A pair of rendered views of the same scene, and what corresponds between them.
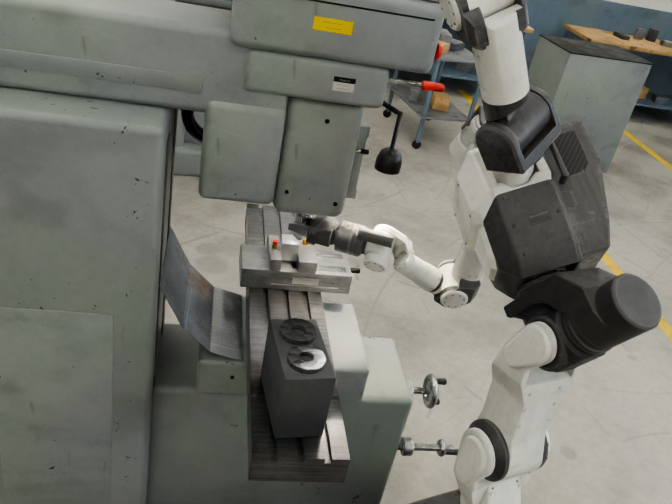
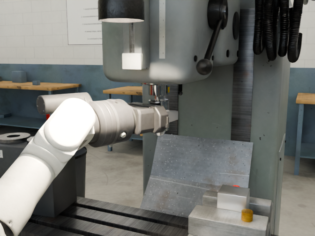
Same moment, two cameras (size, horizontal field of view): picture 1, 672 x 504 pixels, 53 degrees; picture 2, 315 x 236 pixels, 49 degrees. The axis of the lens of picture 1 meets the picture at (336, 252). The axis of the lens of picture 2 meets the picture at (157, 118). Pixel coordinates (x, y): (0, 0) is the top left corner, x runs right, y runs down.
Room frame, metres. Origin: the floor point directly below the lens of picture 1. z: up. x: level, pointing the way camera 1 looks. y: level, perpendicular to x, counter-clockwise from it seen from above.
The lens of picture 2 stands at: (2.11, -0.50, 1.37)
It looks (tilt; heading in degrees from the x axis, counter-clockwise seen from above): 10 degrees down; 127
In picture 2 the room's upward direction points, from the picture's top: straight up
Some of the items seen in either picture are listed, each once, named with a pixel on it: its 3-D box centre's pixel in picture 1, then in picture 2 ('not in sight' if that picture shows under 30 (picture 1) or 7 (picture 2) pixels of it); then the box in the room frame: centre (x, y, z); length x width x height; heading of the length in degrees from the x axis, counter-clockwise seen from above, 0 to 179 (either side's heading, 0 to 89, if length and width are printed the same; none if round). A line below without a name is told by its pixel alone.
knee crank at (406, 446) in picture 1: (429, 447); not in sight; (1.64, -0.44, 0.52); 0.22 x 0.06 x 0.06; 103
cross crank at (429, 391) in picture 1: (420, 390); not in sight; (1.77, -0.38, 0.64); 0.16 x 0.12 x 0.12; 103
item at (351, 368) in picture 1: (280, 344); not in sight; (1.65, 0.11, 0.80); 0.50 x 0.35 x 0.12; 103
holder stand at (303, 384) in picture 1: (296, 374); (30, 171); (1.26, 0.03, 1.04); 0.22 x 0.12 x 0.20; 20
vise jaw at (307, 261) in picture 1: (305, 254); (228, 225); (1.84, 0.09, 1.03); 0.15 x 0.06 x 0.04; 14
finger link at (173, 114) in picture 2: not in sight; (168, 116); (1.69, 0.10, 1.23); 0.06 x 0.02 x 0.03; 80
